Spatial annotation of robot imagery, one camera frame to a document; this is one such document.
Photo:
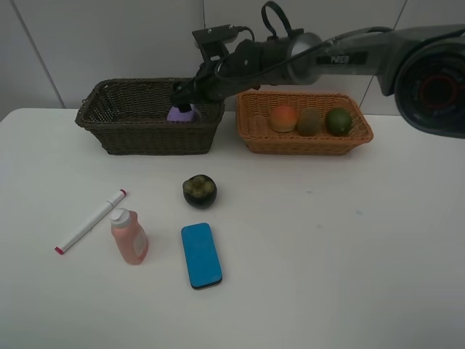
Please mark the dark purple mangosteen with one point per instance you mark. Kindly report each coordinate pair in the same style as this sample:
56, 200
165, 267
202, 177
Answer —
200, 191

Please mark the pink bottle white cap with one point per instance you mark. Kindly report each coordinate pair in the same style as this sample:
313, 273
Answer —
130, 237

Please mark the dark brown wicker basket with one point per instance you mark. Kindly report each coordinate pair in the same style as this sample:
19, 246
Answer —
129, 117

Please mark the brown kiwi fruit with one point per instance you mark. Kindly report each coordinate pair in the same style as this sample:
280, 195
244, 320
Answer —
309, 122

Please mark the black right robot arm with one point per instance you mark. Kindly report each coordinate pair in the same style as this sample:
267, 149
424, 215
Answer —
421, 67

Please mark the white marker red caps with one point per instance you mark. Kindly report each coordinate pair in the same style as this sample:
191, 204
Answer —
96, 216

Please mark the orange peach fruit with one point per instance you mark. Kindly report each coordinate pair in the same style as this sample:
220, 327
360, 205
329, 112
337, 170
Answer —
283, 118

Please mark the green avocado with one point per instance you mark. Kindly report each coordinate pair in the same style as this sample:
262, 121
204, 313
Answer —
338, 122

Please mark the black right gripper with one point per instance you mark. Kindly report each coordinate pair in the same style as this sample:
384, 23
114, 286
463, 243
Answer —
250, 66

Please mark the purple air freshener can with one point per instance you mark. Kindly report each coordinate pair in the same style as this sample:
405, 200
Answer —
176, 115

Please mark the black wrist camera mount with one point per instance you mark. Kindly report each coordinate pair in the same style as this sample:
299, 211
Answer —
212, 41

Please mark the orange wicker basket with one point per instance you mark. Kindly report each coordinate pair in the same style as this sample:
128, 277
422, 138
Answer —
253, 114

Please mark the blue whiteboard eraser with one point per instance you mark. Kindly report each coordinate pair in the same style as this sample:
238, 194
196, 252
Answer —
202, 261

